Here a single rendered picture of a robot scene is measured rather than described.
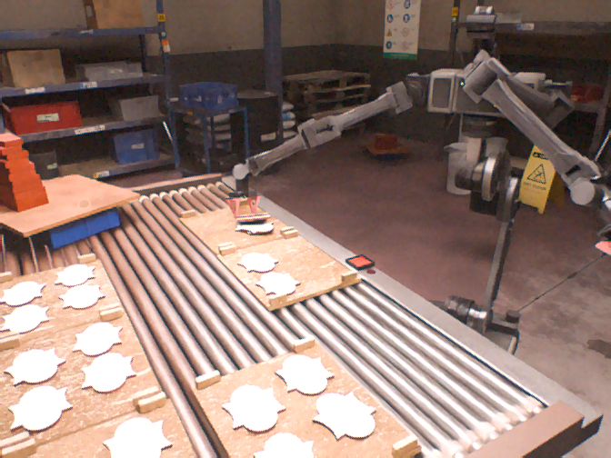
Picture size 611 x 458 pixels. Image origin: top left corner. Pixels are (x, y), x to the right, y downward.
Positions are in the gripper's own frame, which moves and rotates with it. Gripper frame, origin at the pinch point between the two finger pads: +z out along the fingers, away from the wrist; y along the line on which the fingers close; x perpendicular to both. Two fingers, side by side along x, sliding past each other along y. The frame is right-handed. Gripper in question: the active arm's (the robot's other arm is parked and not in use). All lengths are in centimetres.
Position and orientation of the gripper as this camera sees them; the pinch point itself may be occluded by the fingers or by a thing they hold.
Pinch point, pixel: (244, 213)
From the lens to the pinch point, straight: 208.9
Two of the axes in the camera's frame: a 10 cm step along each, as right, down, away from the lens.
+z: 0.6, 9.9, 1.3
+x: -7.5, -0.4, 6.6
